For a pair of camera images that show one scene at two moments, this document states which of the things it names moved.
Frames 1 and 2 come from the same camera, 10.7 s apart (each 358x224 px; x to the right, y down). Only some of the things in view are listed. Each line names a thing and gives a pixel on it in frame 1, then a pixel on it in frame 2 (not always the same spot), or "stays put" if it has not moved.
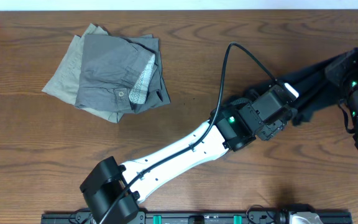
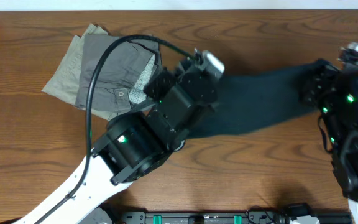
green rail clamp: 157,219 stays put
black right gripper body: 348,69 → 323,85
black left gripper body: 268,130 → 156,79
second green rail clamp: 237,219 stays put
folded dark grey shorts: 121,74 stays put
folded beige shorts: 64,83 stays put
